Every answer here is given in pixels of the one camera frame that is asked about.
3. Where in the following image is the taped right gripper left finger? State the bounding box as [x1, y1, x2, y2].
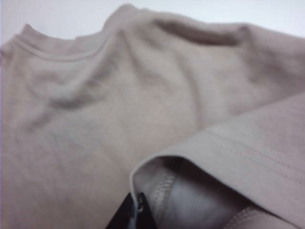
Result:
[104, 192, 142, 229]

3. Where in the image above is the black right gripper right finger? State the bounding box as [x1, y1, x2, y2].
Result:
[136, 192, 158, 229]

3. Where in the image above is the beige T-shirt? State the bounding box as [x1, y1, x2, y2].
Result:
[0, 2, 305, 229]

